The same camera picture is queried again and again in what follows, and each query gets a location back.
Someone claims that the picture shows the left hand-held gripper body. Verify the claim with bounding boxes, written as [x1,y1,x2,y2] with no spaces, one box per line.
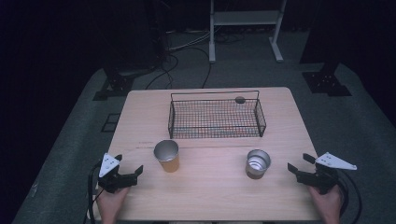
[98,152,138,194]

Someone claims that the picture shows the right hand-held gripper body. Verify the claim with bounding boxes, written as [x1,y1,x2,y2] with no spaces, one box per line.
[296,151,358,195]

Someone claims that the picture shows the silver metal cup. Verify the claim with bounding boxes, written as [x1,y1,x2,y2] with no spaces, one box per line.
[245,148,272,180]

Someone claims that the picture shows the black wire mesh basket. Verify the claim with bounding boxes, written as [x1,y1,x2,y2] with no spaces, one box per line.
[167,90,267,140]

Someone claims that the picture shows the person's left hand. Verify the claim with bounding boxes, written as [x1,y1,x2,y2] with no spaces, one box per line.
[96,186,130,224]

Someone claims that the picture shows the person's right hand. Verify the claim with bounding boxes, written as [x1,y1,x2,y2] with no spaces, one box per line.
[306,184,344,224]

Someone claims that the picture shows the black tape rectangle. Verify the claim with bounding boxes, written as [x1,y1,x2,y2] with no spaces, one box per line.
[101,113,121,133]

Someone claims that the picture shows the grey floor tape strip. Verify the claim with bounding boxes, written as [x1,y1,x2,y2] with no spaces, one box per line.
[28,181,40,199]

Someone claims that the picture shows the left hand-held gripper black cable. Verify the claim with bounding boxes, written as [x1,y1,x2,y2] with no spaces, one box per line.
[82,161,106,224]

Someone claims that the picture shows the hand-held gripper black cable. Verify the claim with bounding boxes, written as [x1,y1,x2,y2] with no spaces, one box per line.
[82,161,106,224]
[334,169,363,224]

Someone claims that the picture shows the right hand-held gripper black cable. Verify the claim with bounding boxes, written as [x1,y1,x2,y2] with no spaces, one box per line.
[334,169,363,224]

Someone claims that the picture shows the black stand with base plate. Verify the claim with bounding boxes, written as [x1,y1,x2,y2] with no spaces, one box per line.
[92,60,135,102]
[300,60,353,97]

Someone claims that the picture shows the black floor cable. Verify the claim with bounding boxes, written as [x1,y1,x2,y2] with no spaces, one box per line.
[144,53,180,91]
[186,46,213,90]

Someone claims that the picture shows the white floor cables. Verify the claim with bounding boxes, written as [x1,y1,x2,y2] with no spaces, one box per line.
[167,29,213,52]

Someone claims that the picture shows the white metal desk frame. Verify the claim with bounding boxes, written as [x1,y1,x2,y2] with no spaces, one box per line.
[208,0,288,63]

